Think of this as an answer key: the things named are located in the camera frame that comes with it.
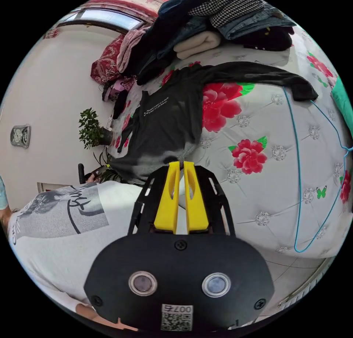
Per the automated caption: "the pile of clothes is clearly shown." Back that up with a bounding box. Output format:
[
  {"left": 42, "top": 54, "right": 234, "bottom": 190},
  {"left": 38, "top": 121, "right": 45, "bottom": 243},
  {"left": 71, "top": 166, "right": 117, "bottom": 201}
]
[{"left": 117, "top": 0, "right": 298, "bottom": 86}]

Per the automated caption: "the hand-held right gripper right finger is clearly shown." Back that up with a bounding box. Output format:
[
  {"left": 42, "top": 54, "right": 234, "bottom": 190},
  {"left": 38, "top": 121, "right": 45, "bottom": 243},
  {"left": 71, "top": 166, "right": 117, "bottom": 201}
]
[{"left": 183, "top": 161, "right": 209, "bottom": 234}]

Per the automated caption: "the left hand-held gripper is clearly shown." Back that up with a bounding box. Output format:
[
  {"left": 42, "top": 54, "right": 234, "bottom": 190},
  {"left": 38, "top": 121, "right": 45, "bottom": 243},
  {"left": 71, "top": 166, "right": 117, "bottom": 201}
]
[{"left": 85, "top": 164, "right": 111, "bottom": 184}]

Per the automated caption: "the teal green cloth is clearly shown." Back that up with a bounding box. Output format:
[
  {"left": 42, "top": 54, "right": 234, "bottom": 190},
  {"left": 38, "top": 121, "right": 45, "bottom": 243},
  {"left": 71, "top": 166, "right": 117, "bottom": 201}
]
[{"left": 331, "top": 77, "right": 353, "bottom": 141}]

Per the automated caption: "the red patterned pillow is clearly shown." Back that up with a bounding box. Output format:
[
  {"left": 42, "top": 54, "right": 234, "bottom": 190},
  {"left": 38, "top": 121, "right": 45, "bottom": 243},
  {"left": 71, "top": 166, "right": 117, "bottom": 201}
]
[{"left": 90, "top": 34, "right": 130, "bottom": 85}]

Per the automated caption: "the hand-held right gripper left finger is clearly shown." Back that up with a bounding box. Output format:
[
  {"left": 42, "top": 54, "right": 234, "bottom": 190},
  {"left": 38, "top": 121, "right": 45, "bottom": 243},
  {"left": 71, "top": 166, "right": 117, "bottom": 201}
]
[{"left": 153, "top": 161, "right": 180, "bottom": 233}]

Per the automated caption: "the blue cord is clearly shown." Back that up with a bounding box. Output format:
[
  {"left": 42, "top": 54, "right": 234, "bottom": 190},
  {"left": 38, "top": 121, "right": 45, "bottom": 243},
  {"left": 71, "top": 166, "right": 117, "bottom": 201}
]
[{"left": 282, "top": 85, "right": 353, "bottom": 253}]

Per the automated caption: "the green potted plant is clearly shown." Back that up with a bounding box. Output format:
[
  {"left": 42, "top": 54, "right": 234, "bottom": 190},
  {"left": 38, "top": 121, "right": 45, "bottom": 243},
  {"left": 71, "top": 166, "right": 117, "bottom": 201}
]
[{"left": 78, "top": 107, "right": 114, "bottom": 151}]

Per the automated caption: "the person's right hand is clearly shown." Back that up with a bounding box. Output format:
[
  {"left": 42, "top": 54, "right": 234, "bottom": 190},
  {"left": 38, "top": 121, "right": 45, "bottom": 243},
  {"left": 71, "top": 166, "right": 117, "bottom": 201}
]
[{"left": 75, "top": 303, "right": 138, "bottom": 332}]

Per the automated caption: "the silver wall clock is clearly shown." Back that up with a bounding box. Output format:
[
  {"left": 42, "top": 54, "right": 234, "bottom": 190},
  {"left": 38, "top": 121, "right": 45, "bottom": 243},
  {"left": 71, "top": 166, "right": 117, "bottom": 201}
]
[{"left": 10, "top": 125, "right": 31, "bottom": 149}]

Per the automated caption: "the dark gray long sleeve shirt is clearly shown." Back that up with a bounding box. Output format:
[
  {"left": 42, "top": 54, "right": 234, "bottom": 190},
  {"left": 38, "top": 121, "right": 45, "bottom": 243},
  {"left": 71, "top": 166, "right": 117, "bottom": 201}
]
[{"left": 111, "top": 61, "right": 319, "bottom": 185}]

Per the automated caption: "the black garment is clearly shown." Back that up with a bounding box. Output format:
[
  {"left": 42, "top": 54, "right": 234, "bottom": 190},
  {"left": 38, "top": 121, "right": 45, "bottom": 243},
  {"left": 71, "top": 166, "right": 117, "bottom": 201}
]
[{"left": 112, "top": 90, "right": 129, "bottom": 120}]

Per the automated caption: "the person's body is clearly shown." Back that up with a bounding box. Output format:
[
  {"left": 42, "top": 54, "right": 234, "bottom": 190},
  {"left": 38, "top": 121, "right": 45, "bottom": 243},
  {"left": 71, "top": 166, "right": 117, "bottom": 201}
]
[{"left": 0, "top": 175, "right": 156, "bottom": 315}]

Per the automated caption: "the bed with floral quilt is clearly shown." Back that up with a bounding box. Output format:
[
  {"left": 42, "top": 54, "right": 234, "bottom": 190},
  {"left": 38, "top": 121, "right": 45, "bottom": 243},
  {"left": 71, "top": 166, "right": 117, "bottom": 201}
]
[{"left": 106, "top": 26, "right": 353, "bottom": 260}]

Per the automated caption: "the window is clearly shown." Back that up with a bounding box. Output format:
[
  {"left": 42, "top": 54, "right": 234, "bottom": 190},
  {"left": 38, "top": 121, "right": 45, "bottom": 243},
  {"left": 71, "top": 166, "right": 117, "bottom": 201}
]
[{"left": 56, "top": 8, "right": 147, "bottom": 34}]

